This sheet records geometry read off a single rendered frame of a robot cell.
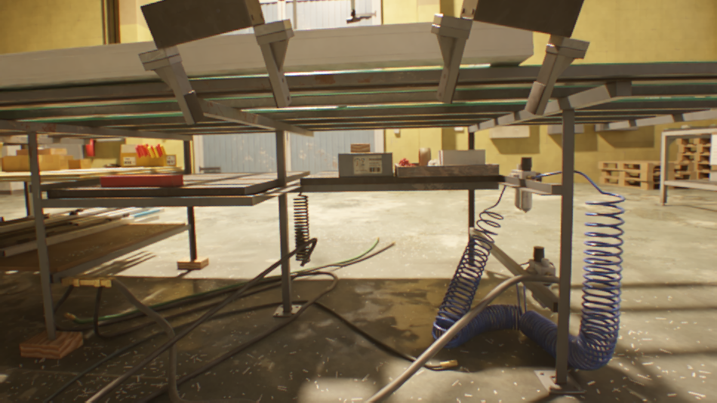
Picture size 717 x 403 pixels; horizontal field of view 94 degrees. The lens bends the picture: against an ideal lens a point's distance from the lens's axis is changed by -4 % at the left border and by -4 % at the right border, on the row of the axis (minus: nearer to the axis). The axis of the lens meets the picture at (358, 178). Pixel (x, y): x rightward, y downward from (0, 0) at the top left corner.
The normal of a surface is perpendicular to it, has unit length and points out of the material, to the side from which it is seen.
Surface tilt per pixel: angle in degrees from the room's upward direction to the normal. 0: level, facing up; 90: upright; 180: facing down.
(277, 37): 114
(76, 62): 90
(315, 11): 90
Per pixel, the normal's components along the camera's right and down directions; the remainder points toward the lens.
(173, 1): -0.11, 0.47
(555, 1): 0.11, 0.46
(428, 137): -0.07, 0.07
